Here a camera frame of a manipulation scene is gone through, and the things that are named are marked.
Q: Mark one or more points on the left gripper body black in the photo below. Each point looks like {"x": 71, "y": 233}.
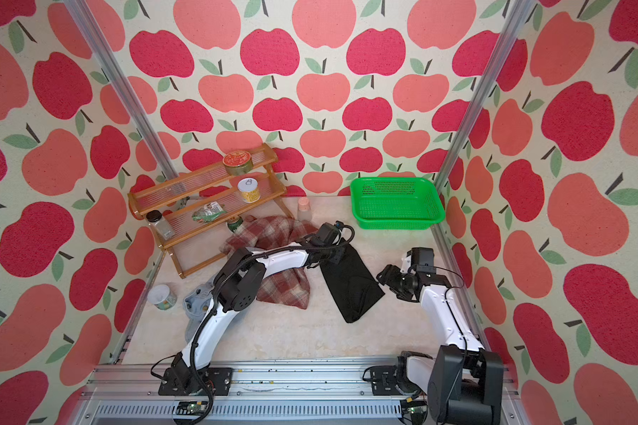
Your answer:
{"x": 333, "y": 253}

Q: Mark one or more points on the red-lid tin can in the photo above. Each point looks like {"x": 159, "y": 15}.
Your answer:
{"x": 238, "y": 163}

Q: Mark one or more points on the green plastic basket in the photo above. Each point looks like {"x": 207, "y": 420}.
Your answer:
{"x": 396, "y": 203}

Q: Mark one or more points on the green snack packet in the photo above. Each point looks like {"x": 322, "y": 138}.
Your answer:
{"x": 208, "y": 213}

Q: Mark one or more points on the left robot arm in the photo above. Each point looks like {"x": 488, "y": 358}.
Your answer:
{"x": 235, "y": 288}

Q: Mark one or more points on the black skirt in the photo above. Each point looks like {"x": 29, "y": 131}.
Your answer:
{"x": 352, "y": 286}

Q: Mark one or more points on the red plaid skirt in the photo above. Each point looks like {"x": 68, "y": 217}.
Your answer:
{"x": 285, "y": 281}

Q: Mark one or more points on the right aluminium corner post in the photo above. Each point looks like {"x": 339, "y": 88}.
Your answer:
{"x": 514, "y": 22}

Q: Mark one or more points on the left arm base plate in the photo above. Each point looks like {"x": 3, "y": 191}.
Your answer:
{"x": 212, "y": 381}

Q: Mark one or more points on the light denim skirt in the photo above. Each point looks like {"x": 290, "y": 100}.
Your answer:
{"x": 196, "y": 306}

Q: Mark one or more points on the white small cup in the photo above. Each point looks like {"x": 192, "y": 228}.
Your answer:
{"x": 162, "y": 297}

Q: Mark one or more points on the pink-cap clear bottle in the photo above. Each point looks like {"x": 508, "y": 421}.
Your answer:
{"x": 304, "y": 211}

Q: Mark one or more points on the black-cap spice jar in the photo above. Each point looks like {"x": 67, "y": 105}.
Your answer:
{"x": 160, "y": 224}

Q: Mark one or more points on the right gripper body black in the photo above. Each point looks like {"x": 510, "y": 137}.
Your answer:
{"x": 397, "y": 281}

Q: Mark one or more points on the wooden two-tier shelf rack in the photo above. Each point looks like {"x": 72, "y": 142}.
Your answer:
{"x": 211, "y": 184}

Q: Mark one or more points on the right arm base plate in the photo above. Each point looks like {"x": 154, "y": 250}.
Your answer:
{"x": 388, "y": 381}

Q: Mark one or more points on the aluminium corner post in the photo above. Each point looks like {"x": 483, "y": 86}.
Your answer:
{"x": 93, "y": 34}
{"x": 514, "y": 22}

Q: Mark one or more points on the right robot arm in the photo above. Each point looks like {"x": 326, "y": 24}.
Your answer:
{"x": 463, "y": 382}

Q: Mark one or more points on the left aluminium corner post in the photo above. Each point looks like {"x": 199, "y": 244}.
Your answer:
{"x": 93, "y": 34}

